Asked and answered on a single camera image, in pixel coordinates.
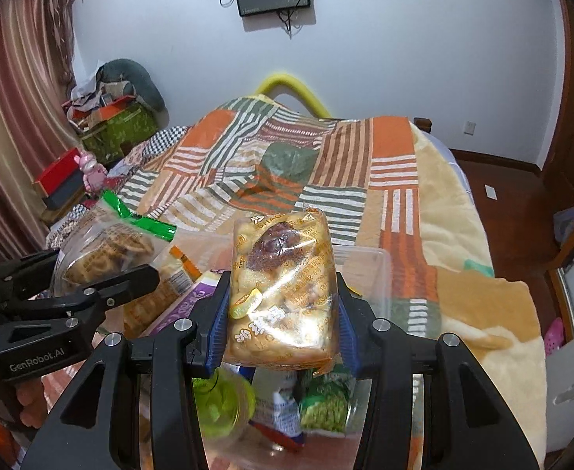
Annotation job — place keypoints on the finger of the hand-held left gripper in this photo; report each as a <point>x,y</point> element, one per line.
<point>27,276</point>
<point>115,291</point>

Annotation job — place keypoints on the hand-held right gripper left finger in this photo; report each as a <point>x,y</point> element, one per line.
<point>217,333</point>

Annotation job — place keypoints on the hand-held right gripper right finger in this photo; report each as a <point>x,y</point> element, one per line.
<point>345,338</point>

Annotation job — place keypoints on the green-sealed cookie bag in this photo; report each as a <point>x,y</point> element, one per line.
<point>105,249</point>

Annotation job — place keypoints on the green pea packet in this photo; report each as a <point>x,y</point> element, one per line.
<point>328,401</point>

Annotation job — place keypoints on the clear plastic container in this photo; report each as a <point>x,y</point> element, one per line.
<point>365,274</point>

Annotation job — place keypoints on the green jelly cup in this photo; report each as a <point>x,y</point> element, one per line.
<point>223,401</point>

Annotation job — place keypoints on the pale yellow cake pack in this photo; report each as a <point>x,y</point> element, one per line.
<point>282,293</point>

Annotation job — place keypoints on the blue white snack bag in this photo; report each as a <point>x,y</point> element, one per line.
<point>282,413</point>

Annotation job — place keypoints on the person's left hand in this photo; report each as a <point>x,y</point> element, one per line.
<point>32,401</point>

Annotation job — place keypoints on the purple snack packet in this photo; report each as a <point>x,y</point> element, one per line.
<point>193,301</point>

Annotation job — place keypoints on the orange striped snack pack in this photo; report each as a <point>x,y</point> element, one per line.
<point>169,274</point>

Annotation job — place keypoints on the red box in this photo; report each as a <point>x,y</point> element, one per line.
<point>59,178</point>

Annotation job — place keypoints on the pink toy pig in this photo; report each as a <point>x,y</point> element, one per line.
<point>91,171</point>

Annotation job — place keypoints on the green patterned box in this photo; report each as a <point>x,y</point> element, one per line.
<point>120,132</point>

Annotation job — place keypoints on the patchwork striped blanket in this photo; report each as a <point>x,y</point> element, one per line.
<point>340,171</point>

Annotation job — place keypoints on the striped curtain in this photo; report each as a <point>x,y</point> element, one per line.
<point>17,107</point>

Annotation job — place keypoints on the pile of clutter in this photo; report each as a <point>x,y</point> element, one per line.
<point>96,100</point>

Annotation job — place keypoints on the white floor plate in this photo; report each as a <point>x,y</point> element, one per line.
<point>491,192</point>

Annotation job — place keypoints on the pink slipper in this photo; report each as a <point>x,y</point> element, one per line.
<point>554,337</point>

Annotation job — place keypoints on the white appliance with stickers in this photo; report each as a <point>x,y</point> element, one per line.
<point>573,377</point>

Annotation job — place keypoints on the wooden bed post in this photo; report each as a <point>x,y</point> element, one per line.
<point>422,125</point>

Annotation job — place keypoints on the white wall socket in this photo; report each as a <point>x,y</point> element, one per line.
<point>470,127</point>

